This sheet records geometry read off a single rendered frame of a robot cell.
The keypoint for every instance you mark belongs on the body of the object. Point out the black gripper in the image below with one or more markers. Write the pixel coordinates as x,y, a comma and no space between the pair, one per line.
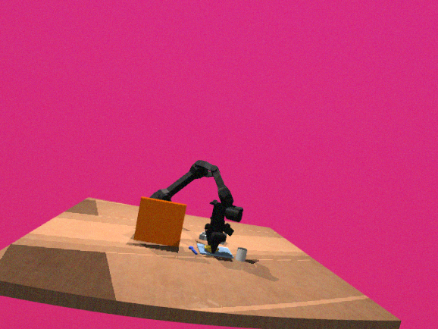
213,235

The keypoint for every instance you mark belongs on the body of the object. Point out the yellow round plate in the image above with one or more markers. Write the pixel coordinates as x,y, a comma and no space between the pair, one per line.
209,248

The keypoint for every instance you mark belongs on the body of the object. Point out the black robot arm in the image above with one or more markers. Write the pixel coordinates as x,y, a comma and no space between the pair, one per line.
222,209

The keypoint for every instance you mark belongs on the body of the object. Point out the grey cylinder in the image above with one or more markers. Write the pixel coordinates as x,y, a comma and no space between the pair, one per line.
241,254

